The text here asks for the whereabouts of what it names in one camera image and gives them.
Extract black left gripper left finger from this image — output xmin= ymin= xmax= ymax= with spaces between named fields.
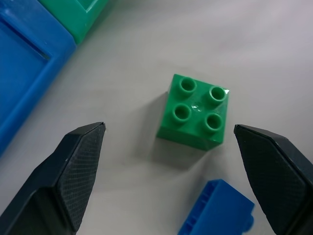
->
xmin=0 ymin=121 xmax=107 ymax=235

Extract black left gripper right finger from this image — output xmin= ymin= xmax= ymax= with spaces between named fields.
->
xmin=233 ymin=124 xmax=313 ymax=235

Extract blue toy building block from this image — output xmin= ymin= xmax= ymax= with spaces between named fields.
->
xmin=177 ymin=179 xmax=255 ymax=235

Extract green toy building block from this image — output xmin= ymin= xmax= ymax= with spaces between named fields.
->
xmin=156 ymin=73 xmax=231 ymax=150

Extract blue plastic bin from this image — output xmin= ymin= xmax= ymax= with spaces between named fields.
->
xmin=0 ymin=0 xmax=76 ymax=157

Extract green plastic bin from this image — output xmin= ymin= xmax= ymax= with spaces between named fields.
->
xmin=39 ymin=0 xmax=118 ymax=45

